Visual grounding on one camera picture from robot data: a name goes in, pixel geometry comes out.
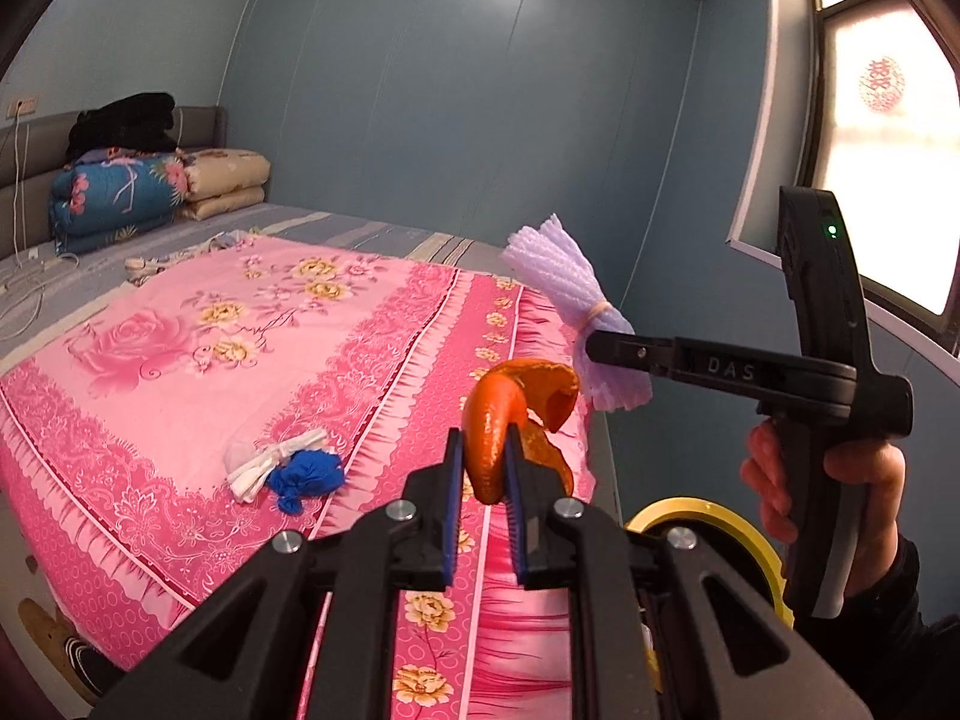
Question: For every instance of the yellow rimmed waste bin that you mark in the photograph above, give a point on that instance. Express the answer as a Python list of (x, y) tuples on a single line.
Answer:
[(720, 514)]

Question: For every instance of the person's right forearm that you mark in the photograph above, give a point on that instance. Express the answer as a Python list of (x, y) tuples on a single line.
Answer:
[(900, 637)]

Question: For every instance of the clear plastic bag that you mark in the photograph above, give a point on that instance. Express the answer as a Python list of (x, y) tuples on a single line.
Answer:
[(241, 454)]

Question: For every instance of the pink floral bedsheet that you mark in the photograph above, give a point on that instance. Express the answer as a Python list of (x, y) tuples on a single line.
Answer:
[(187, 375)]

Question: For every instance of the grey upholstered headboard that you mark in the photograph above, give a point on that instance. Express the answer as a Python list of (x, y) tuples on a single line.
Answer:
[(30, 157)]

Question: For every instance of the blue floral quilt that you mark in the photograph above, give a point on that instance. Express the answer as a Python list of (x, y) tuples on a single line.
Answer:
[(112, 195)]

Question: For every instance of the window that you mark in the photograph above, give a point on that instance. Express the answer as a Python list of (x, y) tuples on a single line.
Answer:
[(885, 165)]

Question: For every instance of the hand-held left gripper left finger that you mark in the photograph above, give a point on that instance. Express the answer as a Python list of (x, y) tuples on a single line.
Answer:
[(450, 510)]

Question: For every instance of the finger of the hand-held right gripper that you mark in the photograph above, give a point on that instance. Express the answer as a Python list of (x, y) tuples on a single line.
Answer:
[(630, 354)]

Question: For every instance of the black shoe with white stripes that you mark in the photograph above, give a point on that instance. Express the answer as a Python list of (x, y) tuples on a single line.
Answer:
[(94, 667)]

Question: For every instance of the white cloth scrap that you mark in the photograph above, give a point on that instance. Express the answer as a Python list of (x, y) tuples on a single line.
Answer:
[(259, 469)]

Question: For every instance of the wall socket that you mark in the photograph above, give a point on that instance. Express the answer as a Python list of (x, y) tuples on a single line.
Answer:
[(22, 107)]

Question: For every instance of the person's right hand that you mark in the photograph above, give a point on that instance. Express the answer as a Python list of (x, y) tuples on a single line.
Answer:
[(877, 495)]

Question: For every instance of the blue glove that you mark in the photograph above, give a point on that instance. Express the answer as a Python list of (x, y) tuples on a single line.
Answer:
[(307, 476)]

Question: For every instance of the red paper window decoration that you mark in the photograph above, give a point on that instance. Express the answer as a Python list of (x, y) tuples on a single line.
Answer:
[(883, 84)]

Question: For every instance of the beige folded quilt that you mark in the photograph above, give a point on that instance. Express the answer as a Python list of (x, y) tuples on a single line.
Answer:
[(225, 180)]

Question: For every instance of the black clothes pile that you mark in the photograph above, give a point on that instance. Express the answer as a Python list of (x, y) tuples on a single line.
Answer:
[(124, 124)]

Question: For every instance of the purple foam net bundle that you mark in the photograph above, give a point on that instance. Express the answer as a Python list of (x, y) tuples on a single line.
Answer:
[(555, 270)]

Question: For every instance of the small crumpled cloth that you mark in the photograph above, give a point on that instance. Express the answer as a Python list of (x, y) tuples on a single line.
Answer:
[(150, 266)]

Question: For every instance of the large orange peel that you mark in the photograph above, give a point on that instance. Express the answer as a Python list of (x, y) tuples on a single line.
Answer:
[(487, 427)]

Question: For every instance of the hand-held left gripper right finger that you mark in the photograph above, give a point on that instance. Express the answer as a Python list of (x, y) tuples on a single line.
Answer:
[(514, 510)]

